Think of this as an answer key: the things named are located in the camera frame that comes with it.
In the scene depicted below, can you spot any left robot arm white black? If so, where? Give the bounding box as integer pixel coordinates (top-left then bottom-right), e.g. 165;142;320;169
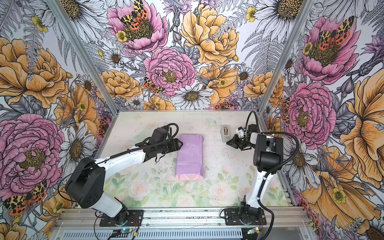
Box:
65;123;183;226

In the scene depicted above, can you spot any left aluminium corner post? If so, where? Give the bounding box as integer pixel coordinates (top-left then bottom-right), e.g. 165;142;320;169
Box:
47;1;119;117

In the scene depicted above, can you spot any white tape dispenser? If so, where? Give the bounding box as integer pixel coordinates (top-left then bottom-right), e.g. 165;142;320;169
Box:
220;125;232;143

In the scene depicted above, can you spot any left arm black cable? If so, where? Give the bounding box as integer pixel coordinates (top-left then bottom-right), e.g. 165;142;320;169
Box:
56;122;180;203

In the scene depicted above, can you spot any aluminium corner post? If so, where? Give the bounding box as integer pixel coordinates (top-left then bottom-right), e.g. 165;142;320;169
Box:
47;1;119;117
258;0;315;116

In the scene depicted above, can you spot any white vented cable duct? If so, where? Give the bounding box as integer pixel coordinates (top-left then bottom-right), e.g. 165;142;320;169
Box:
57;228;243;240

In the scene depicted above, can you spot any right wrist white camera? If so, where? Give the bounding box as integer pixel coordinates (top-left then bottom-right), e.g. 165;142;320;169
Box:
236;127;247;139

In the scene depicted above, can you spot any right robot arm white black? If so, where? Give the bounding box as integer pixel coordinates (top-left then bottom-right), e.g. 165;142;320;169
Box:
227;124;284;225

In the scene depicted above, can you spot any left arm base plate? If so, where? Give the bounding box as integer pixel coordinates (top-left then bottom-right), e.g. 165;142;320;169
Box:
99;210;145;227

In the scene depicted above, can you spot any pink wrapping paper sheet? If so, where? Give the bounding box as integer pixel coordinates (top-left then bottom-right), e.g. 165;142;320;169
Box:
175;134;205;181

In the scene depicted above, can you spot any right aluminium corner post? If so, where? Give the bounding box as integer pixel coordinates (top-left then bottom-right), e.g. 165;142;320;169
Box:
258;0;315;116

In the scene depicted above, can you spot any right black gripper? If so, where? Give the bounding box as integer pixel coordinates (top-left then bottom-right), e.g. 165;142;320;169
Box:
227;134;257;151

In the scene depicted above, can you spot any aluminium front rail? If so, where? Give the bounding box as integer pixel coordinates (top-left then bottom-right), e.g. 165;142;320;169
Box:
55;206;310;230

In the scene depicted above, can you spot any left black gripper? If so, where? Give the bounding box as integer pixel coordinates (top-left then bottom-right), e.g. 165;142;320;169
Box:
157;138;183;154

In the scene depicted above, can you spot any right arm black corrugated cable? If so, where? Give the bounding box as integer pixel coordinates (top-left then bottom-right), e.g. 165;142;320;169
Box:
245;110;301;240

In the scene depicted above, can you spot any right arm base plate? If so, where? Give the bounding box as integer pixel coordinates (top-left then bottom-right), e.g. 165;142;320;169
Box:
220;208;267;226

